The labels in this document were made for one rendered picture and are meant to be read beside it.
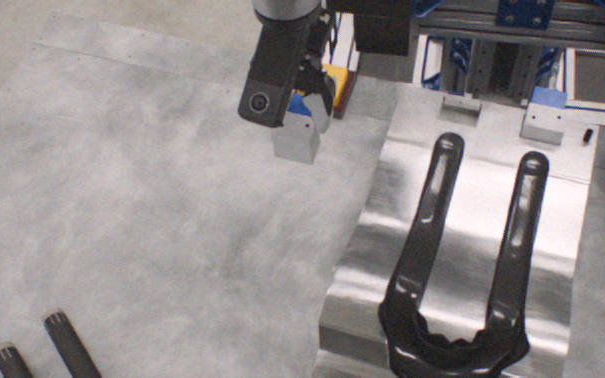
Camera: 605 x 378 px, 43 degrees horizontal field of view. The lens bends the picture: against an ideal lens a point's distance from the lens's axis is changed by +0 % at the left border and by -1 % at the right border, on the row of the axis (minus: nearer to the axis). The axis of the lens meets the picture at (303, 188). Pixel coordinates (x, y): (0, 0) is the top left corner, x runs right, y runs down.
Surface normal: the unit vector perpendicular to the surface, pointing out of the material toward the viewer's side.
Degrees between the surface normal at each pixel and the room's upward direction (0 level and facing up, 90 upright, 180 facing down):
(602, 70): 0
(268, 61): 28
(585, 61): 0
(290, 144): 90
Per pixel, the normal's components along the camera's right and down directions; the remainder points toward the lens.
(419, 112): -0.07, -0.51
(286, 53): -0.25, -0.07
